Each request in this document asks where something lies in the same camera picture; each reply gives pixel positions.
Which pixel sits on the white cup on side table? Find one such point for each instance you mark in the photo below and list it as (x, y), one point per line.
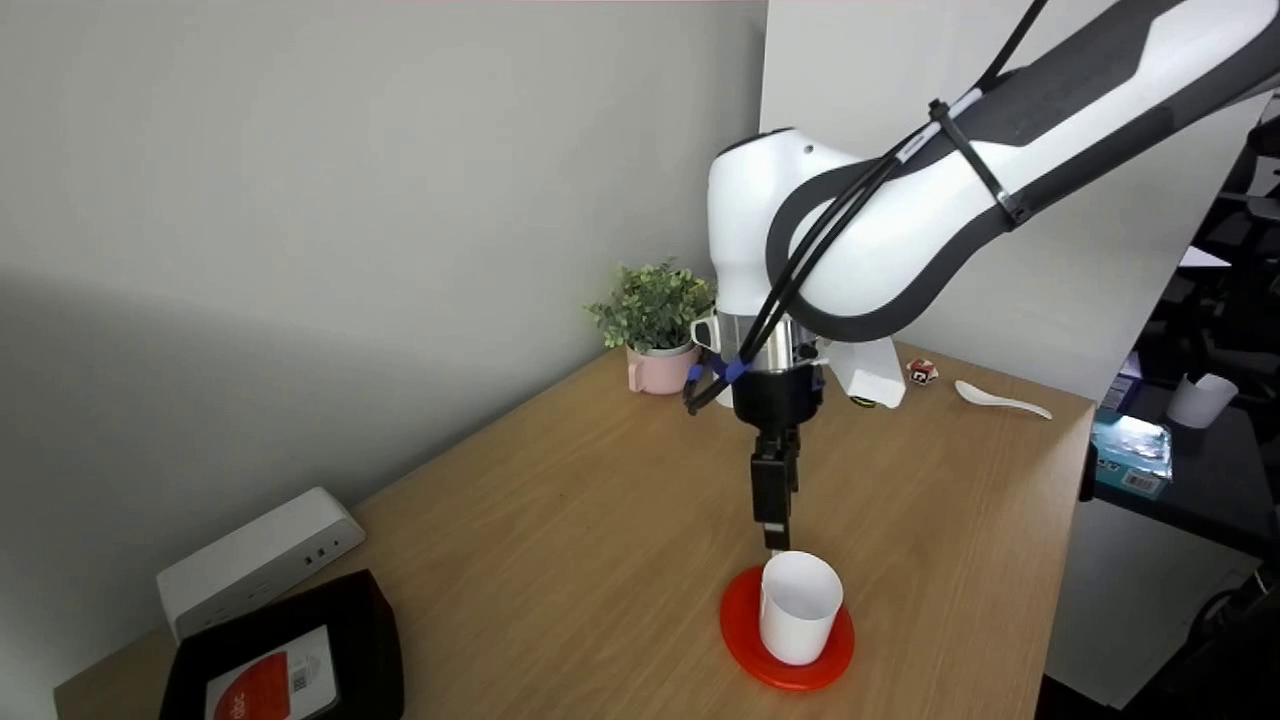
(1202, 400)

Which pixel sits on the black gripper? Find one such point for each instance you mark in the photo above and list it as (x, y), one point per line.
(773, 400)

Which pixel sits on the black box with red label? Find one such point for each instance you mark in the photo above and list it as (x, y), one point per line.
(327, 655)

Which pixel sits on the white rectangular box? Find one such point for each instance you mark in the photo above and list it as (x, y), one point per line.
(256, 561)

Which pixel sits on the white ceramic spoon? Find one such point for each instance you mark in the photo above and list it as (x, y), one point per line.
(977, 396)

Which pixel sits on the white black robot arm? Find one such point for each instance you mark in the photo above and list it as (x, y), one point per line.
(827, 257)

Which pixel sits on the teal box on side table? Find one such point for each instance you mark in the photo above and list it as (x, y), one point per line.
(1133, 454)

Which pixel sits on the red round plate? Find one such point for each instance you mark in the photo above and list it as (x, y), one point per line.
(743, 637)

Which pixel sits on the small red white wrapper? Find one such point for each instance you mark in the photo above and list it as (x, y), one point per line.
(922, 369)

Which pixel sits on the potted green plant pink pot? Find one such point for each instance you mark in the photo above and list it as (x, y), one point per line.
(646, 312)

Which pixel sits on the white plastic cup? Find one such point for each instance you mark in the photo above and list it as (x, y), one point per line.
(796, 604)

